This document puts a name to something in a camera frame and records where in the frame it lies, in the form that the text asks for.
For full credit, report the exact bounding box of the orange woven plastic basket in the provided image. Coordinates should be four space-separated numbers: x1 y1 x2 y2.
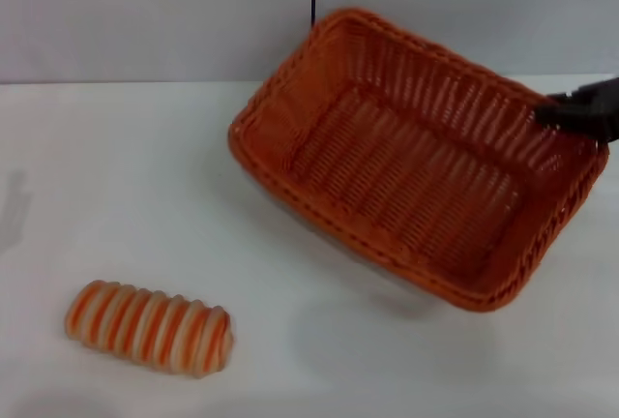
227 7 612 314

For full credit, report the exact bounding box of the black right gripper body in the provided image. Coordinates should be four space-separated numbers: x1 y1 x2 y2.
577 75 619 144

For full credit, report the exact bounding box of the orange striped toy bread loaf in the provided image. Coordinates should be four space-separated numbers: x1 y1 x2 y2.
64 279 235 381

